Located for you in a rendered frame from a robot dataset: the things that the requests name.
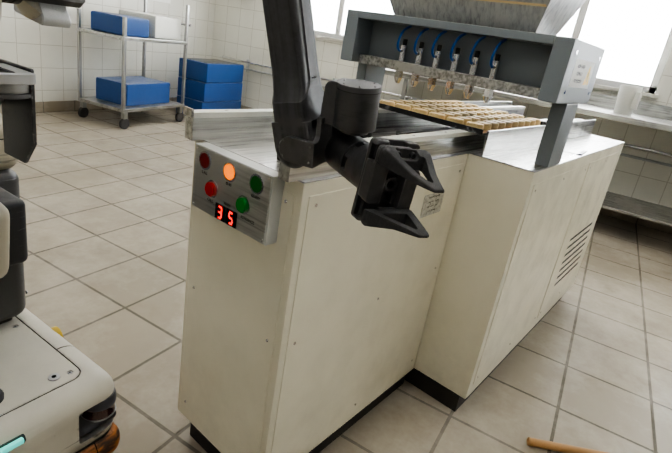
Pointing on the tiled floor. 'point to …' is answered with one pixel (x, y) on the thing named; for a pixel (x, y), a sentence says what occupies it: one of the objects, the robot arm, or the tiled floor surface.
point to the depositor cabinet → (507, 258)
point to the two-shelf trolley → (125, 71)
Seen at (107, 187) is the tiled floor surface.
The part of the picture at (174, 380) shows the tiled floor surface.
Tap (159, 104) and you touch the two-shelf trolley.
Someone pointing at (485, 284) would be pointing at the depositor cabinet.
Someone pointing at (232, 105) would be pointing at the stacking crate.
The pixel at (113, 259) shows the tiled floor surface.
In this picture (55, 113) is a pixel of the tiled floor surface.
